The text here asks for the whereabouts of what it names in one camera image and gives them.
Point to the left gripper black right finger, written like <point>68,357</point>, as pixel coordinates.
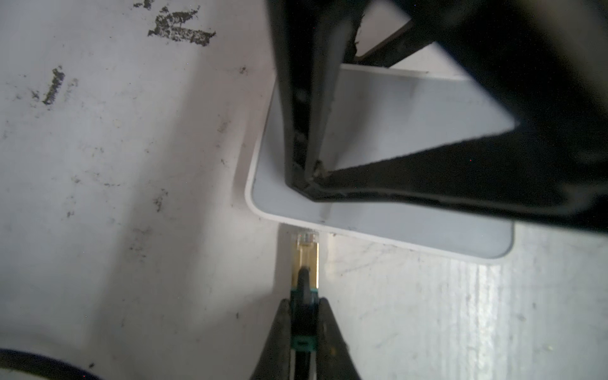
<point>333,360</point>

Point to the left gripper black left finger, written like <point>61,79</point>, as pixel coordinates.
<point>275,359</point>

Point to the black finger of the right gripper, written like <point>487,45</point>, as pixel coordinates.
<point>545,63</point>
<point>309,40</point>

